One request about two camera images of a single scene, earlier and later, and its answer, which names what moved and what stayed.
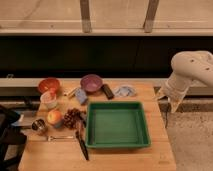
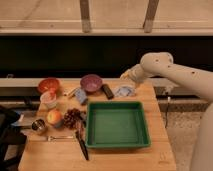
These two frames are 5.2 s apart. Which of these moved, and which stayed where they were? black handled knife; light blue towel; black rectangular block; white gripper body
Moved: white gripper body
Stayed: black handled knife; black rectangular block; light blue towel
